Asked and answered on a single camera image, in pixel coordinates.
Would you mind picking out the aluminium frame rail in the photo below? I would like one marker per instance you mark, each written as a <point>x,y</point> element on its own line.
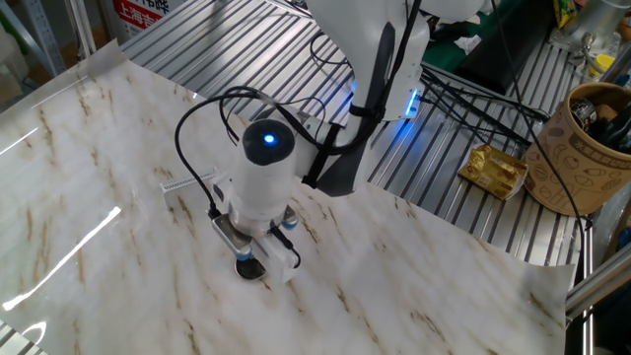
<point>596,286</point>

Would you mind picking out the white marble pattern mat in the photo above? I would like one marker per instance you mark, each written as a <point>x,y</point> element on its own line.
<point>148,276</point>

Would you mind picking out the crumpled white paper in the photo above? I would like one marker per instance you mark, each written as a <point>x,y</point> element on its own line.
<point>468,44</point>

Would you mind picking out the small yellow item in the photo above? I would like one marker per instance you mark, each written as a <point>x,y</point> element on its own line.
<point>601,64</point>

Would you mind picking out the green cutting mat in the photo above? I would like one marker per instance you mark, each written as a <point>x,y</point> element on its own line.
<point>441,58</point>

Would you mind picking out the blue capped metal bracket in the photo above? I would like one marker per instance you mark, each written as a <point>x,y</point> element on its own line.
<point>290,222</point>

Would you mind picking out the grey perforated shelf post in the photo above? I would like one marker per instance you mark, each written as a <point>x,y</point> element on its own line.
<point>42,34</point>

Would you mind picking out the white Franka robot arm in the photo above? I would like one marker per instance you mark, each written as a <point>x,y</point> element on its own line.
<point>261,187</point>

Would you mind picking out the aluminium frame post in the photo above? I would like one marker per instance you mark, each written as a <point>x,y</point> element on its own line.
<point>81,24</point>

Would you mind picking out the brown printed paper bucket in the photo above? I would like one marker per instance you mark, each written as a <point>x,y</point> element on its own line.
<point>577,163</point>

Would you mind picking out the small white comb strip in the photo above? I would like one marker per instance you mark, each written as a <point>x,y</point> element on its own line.
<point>187,182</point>

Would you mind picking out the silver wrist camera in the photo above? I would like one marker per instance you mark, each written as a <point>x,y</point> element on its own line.
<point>229,234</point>

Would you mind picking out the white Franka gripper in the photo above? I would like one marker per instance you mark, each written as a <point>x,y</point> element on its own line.
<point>281,261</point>

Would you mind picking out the black box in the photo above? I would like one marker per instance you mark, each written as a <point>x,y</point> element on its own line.
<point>503,54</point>

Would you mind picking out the golden snack packet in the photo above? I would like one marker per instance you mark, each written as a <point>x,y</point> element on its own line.
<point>493,172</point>

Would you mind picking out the yellow green snack bag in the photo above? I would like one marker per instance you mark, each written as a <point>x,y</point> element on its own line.
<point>564,12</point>

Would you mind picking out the white box with red print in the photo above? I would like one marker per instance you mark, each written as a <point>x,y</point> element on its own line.
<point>143,15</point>

